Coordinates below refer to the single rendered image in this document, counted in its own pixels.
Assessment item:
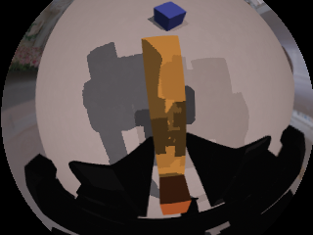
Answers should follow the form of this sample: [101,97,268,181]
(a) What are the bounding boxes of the orange long bar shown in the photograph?
[141,35,192,215]

